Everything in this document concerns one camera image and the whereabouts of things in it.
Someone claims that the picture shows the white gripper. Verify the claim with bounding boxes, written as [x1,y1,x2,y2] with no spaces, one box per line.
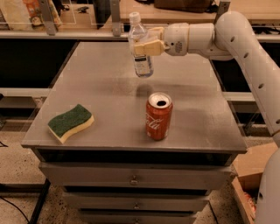
[134,23,190,56]

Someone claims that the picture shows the clear plastic water bottle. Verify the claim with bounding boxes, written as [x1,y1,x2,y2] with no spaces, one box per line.
[128,12,154,78]

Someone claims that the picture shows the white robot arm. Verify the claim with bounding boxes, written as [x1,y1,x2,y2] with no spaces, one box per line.
[131,11,280,224]

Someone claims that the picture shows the dark bag on bench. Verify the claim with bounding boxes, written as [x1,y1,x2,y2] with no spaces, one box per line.
[154,0,214,13]

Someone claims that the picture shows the red Coca-Cola can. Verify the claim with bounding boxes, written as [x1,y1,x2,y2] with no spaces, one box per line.
[146,92,173,140]

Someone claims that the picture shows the green and yellow sponge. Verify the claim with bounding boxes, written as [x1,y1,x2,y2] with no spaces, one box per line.
[48,104,95,144]

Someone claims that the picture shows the colourful bag behind railing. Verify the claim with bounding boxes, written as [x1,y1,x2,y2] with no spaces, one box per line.
[0,0,62,32]

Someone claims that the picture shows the grey drawer cabinet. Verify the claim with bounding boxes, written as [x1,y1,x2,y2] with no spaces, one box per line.
[23,42,247,224]

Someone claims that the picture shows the brown cardboard box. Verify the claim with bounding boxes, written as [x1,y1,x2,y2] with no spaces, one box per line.
[232,143,278,224]

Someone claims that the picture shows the snack packets in box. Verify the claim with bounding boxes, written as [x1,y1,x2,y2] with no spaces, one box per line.
[244,192,256,214]

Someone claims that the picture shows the metal railing frame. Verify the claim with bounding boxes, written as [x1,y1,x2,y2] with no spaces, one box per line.
[0,0,280,40]

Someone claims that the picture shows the black floor cable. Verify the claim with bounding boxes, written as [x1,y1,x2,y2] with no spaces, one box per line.
[0,195,32,224]

